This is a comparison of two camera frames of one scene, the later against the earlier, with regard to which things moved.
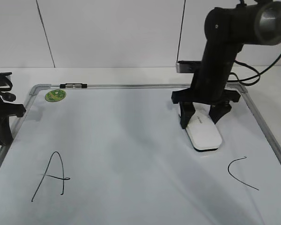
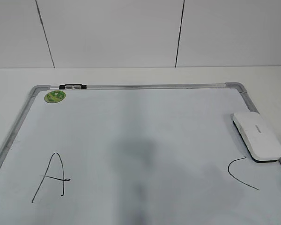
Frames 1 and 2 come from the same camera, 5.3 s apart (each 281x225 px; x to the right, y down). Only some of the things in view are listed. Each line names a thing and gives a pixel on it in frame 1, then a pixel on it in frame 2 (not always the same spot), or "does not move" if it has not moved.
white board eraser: [201, 131] -> [257, 137]
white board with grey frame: [116, 154] does not move
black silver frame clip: [73, 85] does not move
